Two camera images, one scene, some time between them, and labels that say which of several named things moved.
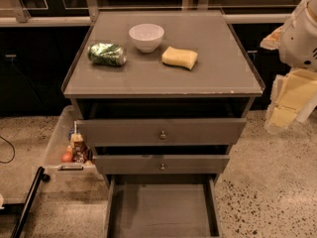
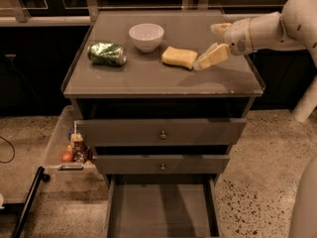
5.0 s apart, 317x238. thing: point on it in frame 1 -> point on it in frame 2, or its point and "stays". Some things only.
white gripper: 299,44 -> 237,36
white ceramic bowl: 147,37 stays
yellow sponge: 178,57 stays
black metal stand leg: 29,200 stays
